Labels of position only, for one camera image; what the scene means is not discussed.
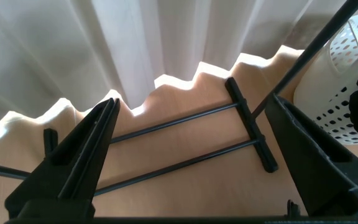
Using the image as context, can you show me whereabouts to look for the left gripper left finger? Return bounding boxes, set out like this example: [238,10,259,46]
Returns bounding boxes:
[4,97,122,219]

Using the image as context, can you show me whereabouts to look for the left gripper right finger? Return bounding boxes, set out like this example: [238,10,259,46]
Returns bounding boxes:
[264,92,358,217]

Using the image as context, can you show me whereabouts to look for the black clothes rack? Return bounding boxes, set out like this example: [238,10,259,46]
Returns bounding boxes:
[0,0,358,197]

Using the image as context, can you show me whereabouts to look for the white laundry basket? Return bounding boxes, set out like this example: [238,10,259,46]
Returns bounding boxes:
[292,12,358,146]

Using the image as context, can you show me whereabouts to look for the beige curtain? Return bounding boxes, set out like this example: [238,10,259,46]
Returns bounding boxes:
[0,0,358,138]

